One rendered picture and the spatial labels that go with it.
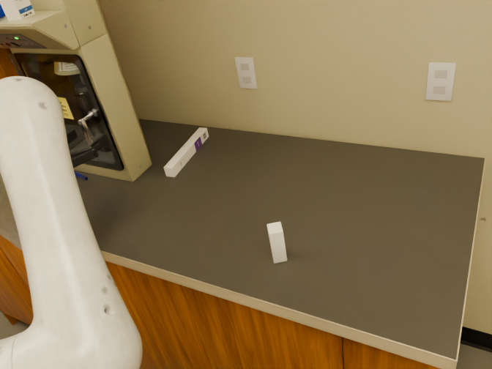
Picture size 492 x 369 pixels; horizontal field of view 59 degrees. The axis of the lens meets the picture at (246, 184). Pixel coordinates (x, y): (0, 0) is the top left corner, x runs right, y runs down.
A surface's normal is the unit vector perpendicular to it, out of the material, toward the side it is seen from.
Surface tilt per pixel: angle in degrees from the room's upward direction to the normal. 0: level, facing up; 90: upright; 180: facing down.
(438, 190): 0
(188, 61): 90
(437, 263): 0
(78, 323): 26
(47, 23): 90
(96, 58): 90
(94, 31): 90
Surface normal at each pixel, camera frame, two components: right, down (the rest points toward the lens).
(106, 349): 0.54, -0.42
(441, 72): -0.45, 0.58
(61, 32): 0.88, 0.15
